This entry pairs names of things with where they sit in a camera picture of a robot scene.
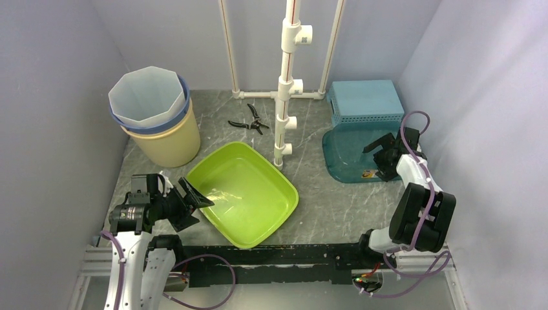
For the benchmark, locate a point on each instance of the translucent white faceted bin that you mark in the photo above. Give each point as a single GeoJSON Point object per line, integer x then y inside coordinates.
{"type": "Point", "coordinates": [147, 97]}

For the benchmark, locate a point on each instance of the white PVC pipe frame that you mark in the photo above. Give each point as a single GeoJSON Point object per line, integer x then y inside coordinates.
{"type": "Point", "coordinates": [294, 34]}

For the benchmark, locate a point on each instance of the lime green plastic tub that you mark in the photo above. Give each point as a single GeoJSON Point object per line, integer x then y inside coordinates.
{"type": "Point", "coordinates": [251, 198]}

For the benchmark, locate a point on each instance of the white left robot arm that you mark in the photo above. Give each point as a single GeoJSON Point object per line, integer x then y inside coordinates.
{"type": "Point", "coordinates": [141, 262]}

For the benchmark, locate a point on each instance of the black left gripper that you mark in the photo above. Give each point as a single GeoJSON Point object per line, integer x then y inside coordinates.
{"type": "Point", "coordinates": [181, 220]}

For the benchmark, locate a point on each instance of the black handled pliers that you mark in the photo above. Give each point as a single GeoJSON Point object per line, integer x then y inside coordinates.
{"type": "Point", "coordinates": [256, 124]}

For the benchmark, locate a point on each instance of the beige plastic bucket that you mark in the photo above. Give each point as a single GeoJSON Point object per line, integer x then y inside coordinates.
{"type": "Point", "coordinates": [174, 147]}

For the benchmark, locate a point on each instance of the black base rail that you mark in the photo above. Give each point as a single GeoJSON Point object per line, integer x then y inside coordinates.
{"type": "Point", "coordinates": [208, 265]}

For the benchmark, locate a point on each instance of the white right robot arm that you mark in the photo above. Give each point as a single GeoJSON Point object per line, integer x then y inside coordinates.
{"type": "Point", "coordinates": [424, 212]}

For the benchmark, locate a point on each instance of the light blue perforated basket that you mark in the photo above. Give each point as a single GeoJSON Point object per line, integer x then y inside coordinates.
{"type": "Point", "coordinates": [364, 101]}

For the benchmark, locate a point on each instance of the blue bucket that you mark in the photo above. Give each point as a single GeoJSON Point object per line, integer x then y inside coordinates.
{"type": "Point", "coordinates": [179, 116]}

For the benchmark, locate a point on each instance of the teal translucent plastic tub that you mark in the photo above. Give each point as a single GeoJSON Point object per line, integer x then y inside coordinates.
{"type": "Point", "coordinates": [343, 147]}

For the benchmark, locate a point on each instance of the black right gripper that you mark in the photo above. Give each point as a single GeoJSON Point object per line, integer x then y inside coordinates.
{"type": "Point", "coordinates": [385, 172]}

